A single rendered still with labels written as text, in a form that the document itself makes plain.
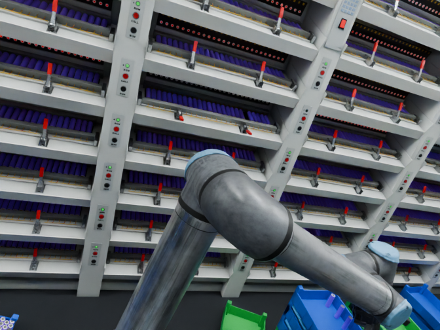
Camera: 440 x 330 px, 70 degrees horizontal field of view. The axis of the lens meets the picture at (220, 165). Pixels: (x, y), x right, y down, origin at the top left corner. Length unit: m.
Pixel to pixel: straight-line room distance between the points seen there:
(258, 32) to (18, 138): 0.90
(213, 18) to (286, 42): 0.28
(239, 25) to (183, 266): 0.80
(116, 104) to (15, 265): 0.81
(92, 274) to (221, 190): 1.07
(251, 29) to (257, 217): 0.77
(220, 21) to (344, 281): 0.85
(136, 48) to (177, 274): 0.71
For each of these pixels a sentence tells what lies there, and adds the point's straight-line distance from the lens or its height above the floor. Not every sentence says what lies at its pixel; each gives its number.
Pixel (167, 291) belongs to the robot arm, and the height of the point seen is 0.69.
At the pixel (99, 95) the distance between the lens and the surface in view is 1.19.
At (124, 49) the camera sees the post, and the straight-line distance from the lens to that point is 1.11.
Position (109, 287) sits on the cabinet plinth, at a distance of 1.66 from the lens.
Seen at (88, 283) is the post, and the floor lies 0.08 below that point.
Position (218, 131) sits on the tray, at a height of 0.88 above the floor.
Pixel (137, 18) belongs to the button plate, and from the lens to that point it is 1.10.
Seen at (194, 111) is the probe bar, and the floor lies 0.92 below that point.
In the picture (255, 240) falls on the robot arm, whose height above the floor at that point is 0.93.
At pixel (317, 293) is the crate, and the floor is 0.36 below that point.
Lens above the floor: 1.22
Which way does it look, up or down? 22 degrees down
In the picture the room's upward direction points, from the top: 18 degrees clockwise
